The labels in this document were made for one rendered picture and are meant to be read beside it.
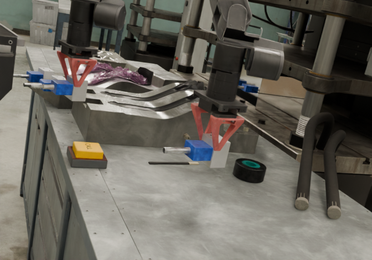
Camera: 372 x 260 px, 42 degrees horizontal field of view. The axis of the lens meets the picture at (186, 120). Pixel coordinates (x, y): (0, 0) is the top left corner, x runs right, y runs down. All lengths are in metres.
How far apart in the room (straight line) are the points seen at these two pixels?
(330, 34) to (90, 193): 0.97
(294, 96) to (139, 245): 1.41
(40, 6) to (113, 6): 6.66
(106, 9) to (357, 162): 1.05
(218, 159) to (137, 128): 0.38
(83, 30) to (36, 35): 6.69
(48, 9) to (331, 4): 6.48
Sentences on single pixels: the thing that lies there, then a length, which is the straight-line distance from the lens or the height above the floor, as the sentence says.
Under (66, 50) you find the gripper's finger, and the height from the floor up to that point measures 1.03.
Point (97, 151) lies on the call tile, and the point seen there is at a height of 0.84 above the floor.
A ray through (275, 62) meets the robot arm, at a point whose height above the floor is 1.12.
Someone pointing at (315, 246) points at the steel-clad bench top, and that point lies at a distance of 0.99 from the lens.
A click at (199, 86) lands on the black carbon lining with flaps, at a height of 0.95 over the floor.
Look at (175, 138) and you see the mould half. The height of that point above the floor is 0.83.
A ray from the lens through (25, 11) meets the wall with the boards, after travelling 8.48.
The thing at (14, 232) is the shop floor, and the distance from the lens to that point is 2.44.
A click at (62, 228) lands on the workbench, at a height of 0.54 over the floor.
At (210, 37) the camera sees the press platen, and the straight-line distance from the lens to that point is 2.55.
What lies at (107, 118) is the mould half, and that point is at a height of 0.87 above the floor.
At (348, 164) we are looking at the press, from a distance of 1.77.
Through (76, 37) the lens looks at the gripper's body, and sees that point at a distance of 1.18.
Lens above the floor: 1.22
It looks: 15 degrees down
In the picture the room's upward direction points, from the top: 12 degrees clockwise
